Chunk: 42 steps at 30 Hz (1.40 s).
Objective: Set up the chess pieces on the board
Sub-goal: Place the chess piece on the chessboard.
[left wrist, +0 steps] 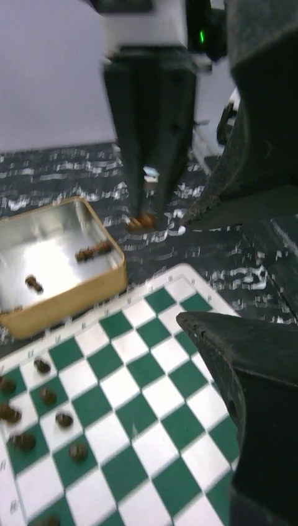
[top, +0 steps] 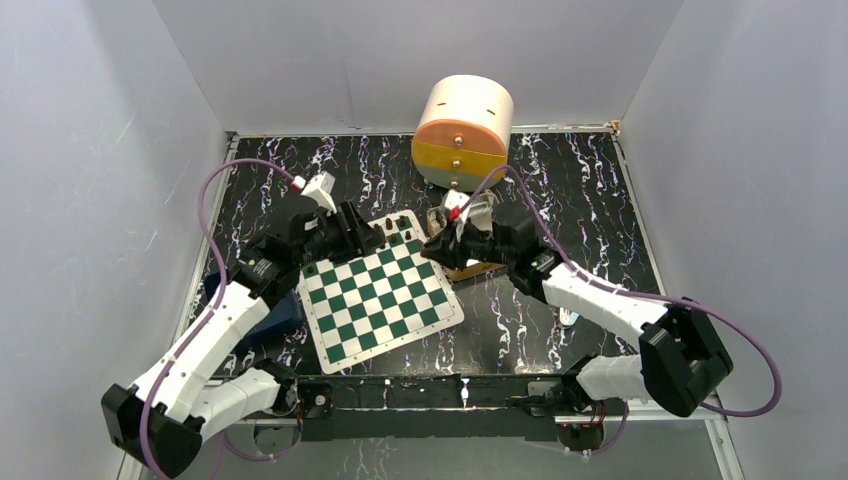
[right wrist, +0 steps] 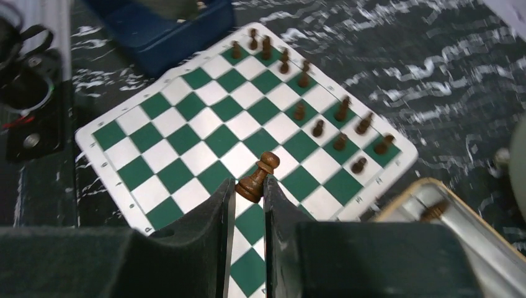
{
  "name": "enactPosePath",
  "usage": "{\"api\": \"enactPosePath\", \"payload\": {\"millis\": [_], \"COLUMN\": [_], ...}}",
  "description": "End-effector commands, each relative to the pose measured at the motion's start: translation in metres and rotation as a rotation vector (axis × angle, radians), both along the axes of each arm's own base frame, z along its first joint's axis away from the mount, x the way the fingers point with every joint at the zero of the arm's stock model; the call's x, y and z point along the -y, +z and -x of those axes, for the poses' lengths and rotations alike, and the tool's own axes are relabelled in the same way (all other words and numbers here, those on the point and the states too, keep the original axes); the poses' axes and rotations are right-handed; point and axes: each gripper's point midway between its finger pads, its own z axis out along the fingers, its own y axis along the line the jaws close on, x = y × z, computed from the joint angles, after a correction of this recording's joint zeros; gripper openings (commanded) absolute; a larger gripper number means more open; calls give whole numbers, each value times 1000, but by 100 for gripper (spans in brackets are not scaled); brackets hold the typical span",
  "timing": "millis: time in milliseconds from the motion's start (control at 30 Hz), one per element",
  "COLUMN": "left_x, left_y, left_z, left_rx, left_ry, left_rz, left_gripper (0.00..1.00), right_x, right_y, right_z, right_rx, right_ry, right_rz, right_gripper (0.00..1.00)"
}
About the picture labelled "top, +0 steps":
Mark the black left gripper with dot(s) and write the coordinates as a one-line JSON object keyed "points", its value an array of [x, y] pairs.
{"points": [[366, 241]]}

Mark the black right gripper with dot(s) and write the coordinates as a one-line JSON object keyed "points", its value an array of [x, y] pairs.
{"points": [[441, 247]]}

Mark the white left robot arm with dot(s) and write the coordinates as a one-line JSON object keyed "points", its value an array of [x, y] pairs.
{"points": [[163, 418]]}

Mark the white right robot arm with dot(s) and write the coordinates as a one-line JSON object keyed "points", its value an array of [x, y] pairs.
{"points": [[678, 360]]}

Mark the green white chess board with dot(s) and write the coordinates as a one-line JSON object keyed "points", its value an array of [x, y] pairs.
{"points": [[366, 307]]}

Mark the blue tin tray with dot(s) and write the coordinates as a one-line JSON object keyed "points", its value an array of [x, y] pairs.
{"points": [[272, 318]]}

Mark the small white blue tag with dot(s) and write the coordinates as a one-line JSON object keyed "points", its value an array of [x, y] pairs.
{"points": [[567, 318]]}

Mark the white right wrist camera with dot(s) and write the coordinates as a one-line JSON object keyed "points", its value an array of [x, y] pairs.
{"points": [[455, 208]]}

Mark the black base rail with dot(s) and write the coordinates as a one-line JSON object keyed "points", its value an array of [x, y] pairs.
{"points": [[536, 407]]}

